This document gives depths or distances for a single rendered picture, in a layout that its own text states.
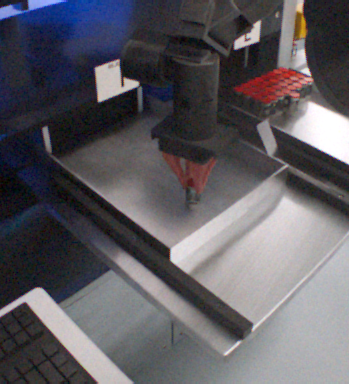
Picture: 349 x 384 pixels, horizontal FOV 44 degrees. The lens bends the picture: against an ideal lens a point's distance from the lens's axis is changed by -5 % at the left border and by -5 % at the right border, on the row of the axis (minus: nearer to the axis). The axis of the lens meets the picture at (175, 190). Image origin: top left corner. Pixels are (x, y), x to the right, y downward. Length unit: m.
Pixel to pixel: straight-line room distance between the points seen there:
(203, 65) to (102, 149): 0.34
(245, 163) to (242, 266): 0.23
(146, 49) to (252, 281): 0.32
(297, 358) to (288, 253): 0.97
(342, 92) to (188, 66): 0.32
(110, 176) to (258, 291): 0.32
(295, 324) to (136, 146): 1.03
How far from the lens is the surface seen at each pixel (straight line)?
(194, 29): 0.53
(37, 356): 0.59
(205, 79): 0.53
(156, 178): 0.73
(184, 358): 1.52
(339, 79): 0.23
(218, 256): 0.60
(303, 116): 0.94
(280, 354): 1.57
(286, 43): 1.11
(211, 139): 0.58
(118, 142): 0.82
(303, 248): 0.63
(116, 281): 1.00
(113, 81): 0.73
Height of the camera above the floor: 1.32
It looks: 39 degrees down
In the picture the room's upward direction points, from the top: straight up
